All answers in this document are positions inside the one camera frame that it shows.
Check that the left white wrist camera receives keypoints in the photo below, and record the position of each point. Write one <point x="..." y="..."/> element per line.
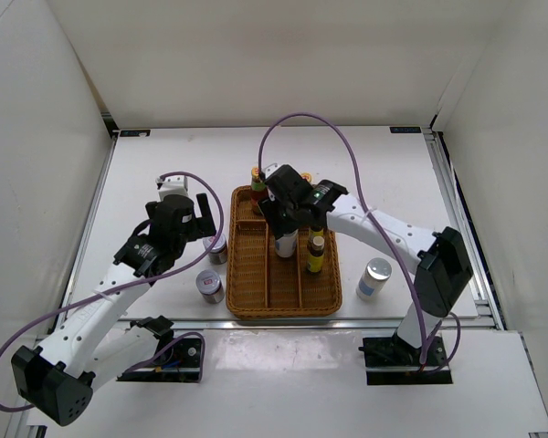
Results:
<point x="177" y="185"/>

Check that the left black corner label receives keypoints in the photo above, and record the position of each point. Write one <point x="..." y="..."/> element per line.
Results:
<point x="134" y="133"/>

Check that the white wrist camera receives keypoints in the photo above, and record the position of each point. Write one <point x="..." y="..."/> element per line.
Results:
<point x="177" y="185"/>
<point x="268" y="171"/>

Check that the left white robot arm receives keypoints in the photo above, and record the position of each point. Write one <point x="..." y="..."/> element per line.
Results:
<point x="60" y="375"/>

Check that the small yellow-label bottle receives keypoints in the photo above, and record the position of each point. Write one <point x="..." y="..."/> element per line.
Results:
<point x="315" y="254"/>
<point x="316" y="231"/>

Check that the white silver-lid canister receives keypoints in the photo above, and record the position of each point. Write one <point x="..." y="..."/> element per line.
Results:
<point x="375" y="275"/>
<point x="285" y="246"/>

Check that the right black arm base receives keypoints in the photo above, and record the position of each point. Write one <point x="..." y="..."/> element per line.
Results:
<point x="391" y="363"/>

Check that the tall chili sauce bottle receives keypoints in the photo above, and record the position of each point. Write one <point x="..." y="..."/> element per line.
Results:
<point x="307" y="177"/>
<point x="258" y="190"/>

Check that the black corner label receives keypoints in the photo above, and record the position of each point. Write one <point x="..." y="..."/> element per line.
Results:
<point x="405" y="129"/>
<point x="134" y="133"/>

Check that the dark glass jar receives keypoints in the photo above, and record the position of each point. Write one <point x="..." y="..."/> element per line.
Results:
<point x="218" y="253"/>
<point x="209" y="285"/>

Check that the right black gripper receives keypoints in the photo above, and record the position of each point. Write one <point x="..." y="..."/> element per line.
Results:
<point x="271" y="213"/>

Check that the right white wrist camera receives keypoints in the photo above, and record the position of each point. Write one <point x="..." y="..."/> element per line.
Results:
<point x="268" y="171"/>

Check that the brown wicker divided basket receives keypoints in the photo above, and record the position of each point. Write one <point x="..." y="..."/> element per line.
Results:
<point x="261" y="284"/>

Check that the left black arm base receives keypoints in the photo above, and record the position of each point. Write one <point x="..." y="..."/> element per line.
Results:
<point x="182" y="363"/>

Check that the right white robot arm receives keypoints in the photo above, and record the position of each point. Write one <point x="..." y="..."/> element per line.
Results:
<point x="436" y="264"/>

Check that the right black corner label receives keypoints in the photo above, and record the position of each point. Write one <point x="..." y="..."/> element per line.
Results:
<point x="405" y="129"/>

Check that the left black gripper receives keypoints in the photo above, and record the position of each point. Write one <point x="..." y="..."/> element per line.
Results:
<point x="202" y="224"/>

